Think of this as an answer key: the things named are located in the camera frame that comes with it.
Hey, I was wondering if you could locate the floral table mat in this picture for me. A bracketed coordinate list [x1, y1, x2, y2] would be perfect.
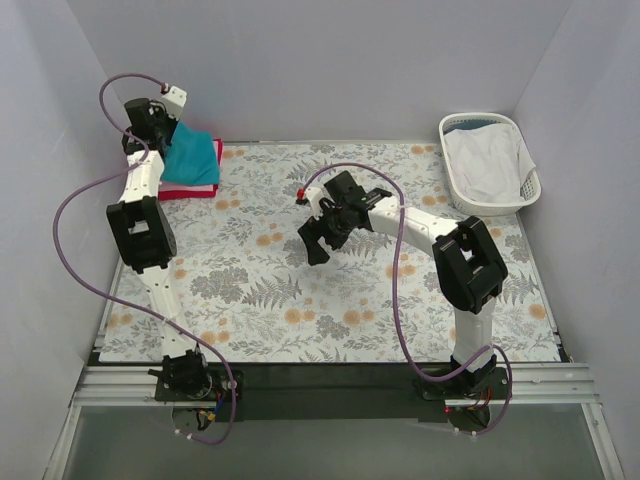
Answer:
[99, 142, 564, 364]

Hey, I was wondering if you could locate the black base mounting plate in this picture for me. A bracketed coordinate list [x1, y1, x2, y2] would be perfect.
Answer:
[148, 363, 508, 423]

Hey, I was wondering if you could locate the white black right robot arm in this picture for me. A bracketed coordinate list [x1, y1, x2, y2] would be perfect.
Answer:
[296, 171, 508, 398]

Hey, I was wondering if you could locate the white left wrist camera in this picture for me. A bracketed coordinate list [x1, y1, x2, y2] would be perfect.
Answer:
[160, 84, 188, 121]

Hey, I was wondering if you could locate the teal t shirt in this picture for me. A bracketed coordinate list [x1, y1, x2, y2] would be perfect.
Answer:
[162, 122, 220, 186]

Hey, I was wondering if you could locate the white t shirt in basket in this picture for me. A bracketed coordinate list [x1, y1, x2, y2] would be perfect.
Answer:
[444, 123, 535, 204]

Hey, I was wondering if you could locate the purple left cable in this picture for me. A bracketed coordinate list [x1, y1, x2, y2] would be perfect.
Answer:
[53, 73, 237, 446]

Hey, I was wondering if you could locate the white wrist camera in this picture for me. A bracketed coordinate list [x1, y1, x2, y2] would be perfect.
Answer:
[160, 84, 188, 121]
[295, 187, 331, 221]

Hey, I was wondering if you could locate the aluminium frame rail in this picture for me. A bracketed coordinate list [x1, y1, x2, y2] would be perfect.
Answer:
[45, 362, 624, 479]

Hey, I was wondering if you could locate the red folded t shirt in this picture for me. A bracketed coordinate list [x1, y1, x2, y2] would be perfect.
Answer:
[159, 139, 224, 201]

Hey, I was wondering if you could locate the white laundry basket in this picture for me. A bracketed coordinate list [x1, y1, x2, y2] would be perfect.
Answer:
[439, 112, 542, 216]

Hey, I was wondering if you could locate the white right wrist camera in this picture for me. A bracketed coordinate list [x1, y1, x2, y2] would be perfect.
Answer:
[295, 187, 331, 221]

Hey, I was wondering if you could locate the pink folded t shirt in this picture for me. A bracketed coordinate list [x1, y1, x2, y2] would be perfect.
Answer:
[158, 137, 224, 194]

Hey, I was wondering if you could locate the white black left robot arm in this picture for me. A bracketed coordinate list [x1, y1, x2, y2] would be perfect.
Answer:
[106, 88, 213, 400]

